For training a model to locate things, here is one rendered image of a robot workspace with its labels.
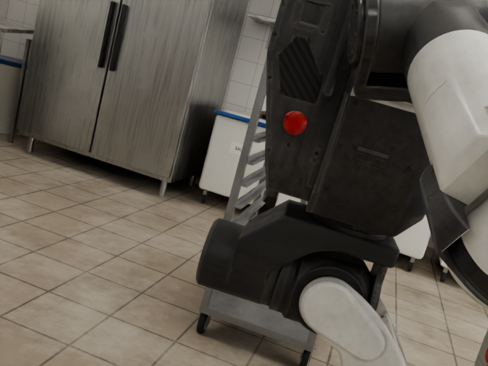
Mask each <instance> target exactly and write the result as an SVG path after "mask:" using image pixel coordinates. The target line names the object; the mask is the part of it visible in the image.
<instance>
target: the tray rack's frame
mask: <svg viewBox="0 0 488 366"><path fill-rule="evenodd" d="M264 180H266V176H264V177H262V178H261V179H260V180H259V184H261V183H262V182H263V181H264ZM259 184H258V185H259ZM206 314H207V315H208V319H207V323H206V327H207V325H208V324H209V322H210V319H211V317H215V318H217V319H220V320H223V321H225V322H229V323H231V324H233V325H237V326H240V327H242V328H245V329H248V330H251V331H253V332H256V333H259V334H262V335H264V336H268V337H270V338H273V339H276V340H278V341H282V342H284V343H287V344H290V345H292V346H296V347H298V348H300V349H302V352H303V350H304V348H305V345H306V341H307V338H308V336H309V332H310V330H308V329H306V328H305V327H304V326H303V325H302V324H301V323H300V322H296V321H293V320H289V319H287V318H284V317H283V315H282V313H280V312H276V311H274V310H271V309H269V307H268V306H266V305H263V304H257V303H254V302H252V301H247V300H245V299H242V298H238V297H236V296H232V295H230V294H227V293H223V292H221V291H219V292H218V293H217V292H214V291H213V293H212V297H211V301H210V304H209V307H208V308H207V311H206ZM317 342H318V341H315V342H314V346H313V349H315V350H316V348H317ZM313 349H312V352H313ZM302 352H301V355H300V359H301V357H302ZM312 352H311V355H310V358H309V361H310V360H311V356H312ZM299 361H300V360H299ZM308 364H309V363H308Z"/></svg>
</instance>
